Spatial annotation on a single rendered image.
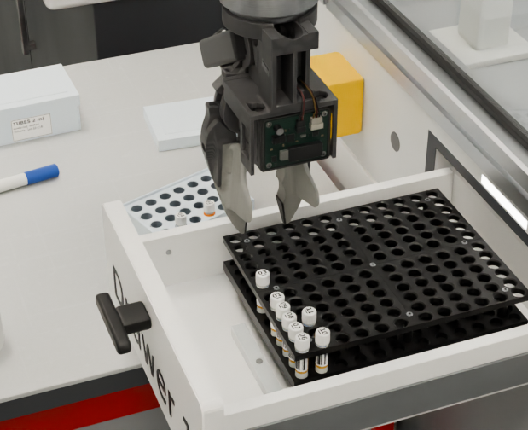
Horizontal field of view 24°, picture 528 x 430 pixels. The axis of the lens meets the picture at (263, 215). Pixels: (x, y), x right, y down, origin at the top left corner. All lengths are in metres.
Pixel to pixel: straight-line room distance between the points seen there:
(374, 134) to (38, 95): 0.43
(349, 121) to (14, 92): 0.43
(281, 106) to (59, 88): 0.70
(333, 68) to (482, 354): 0.46
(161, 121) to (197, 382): 0.66
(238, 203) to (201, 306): 0.19
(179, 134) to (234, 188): 0.54
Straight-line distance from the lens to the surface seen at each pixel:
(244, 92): 0.94
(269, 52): 0.89
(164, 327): 1.00
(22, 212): 1.44
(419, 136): 1.28
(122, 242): 1.10
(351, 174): 1.47
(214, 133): 0.98
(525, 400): 1.21
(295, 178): 1.02
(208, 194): 1.39
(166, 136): 1.53
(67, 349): 1.25
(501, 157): 1.13
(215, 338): 1.13
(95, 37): 1.85
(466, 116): 1.17
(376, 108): 1.36
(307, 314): 1.04
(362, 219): 1.17
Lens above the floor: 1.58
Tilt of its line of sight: 35 degrees down
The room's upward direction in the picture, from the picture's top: straight up
